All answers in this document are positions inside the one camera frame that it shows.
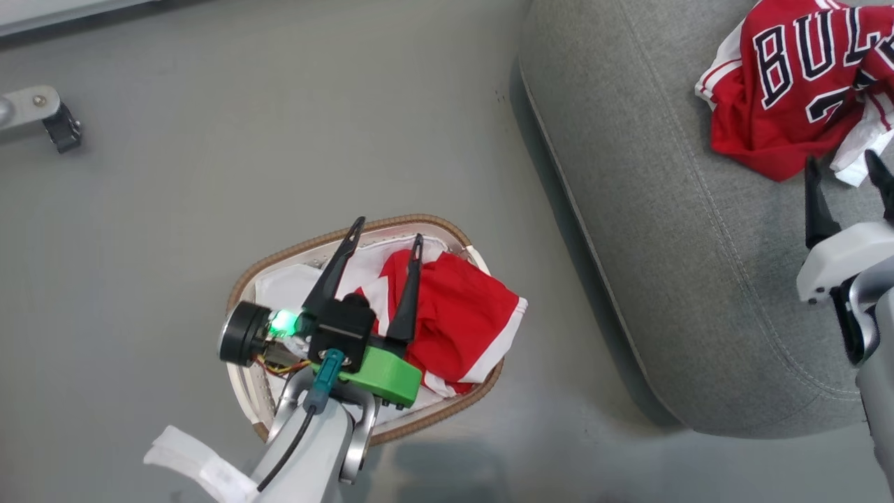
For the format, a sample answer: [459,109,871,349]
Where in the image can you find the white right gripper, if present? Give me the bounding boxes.
[796,150,894,305]

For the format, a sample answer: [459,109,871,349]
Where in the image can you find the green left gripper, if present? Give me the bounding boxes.
[302,216,425,410]

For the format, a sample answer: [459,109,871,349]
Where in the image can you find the white cloth basket liner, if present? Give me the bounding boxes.
[235,235,490,428]

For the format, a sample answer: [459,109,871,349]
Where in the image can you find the brown woven laundry basket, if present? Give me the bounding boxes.
[226,213,505,448]

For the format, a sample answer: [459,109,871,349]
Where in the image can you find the white garment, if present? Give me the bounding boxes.
[830,103,894,188]

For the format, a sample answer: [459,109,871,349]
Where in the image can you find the red shorts with white trim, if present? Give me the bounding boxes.
[349,249,529,398]

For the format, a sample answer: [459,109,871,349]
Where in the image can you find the red basketball jersey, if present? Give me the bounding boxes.
[694,0,894,183]

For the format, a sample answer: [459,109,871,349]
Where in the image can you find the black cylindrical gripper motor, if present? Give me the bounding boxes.
[219,300,313,369]

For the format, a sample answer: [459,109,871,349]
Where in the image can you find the grey fabric sofa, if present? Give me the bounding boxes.
[518,0,894,440]

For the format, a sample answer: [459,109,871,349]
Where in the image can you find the white tape strip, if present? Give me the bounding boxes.
[143,425,261,503]

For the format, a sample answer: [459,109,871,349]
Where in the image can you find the grey chair leg with caster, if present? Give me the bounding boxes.
[0,85,83,154]

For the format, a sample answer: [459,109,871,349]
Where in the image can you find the white baseboard strip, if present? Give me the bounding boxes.
[0,0,151,39]

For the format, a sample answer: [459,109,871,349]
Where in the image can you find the black cable with teal plug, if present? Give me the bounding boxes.
[256,349,346,493]

